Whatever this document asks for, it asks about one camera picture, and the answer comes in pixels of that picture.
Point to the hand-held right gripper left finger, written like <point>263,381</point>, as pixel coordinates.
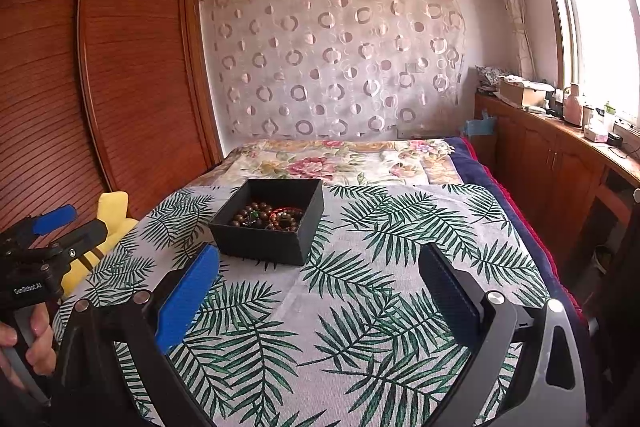
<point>187,302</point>

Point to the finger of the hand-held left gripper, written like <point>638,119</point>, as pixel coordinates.
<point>55,218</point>
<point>85,239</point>

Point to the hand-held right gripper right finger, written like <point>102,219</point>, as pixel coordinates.
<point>450,297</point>

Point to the black square box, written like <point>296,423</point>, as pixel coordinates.
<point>270,249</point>

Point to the person's left hand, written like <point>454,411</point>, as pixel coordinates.
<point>42,347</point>

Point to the yellow plush toy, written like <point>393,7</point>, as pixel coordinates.
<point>117,212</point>

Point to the leaf print tablecloth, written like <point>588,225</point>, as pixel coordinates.
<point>350,307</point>

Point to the blue blanket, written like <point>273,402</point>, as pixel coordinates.
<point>500,207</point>

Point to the wooden wardrobe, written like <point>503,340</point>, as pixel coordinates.
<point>125,82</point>

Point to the wooden cabinet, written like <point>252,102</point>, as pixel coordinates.
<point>540,157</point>

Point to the blue bag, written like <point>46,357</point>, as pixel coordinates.
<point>480,126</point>

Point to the floral bedsheet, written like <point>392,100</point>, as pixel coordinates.
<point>310,162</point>

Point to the cardboard box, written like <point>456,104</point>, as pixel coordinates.
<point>522,96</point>

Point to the tissue box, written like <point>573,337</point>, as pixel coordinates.
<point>596,133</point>

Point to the patterned bag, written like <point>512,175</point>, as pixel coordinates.
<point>489,77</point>

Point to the pink kettle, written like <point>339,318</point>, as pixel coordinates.
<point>574,107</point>

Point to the white patterned window curtain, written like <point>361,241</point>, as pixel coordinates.
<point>515,7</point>

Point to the window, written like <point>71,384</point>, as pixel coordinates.
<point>600,32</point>

